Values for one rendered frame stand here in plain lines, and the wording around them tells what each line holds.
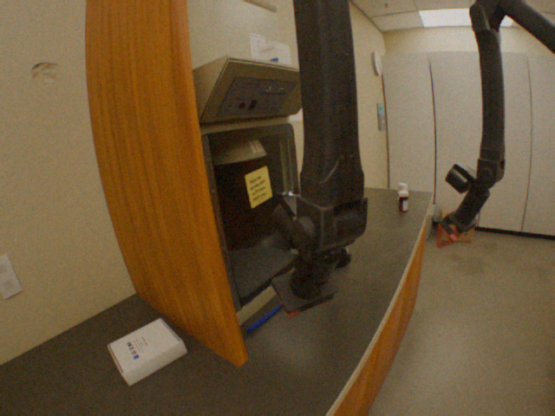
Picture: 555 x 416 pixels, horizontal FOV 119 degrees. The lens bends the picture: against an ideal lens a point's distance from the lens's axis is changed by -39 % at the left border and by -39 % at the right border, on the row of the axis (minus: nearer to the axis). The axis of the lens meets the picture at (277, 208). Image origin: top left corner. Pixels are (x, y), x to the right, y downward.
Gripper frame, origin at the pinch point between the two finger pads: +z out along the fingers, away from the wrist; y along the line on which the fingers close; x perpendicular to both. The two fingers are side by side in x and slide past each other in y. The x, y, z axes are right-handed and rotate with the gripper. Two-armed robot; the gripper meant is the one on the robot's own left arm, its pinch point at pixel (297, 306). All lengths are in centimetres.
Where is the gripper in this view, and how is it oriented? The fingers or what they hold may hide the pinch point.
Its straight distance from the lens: 53.3
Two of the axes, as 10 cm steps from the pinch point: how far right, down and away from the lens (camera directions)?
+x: 4.2, 6.7, -6.1
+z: -1.2, 7.0, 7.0
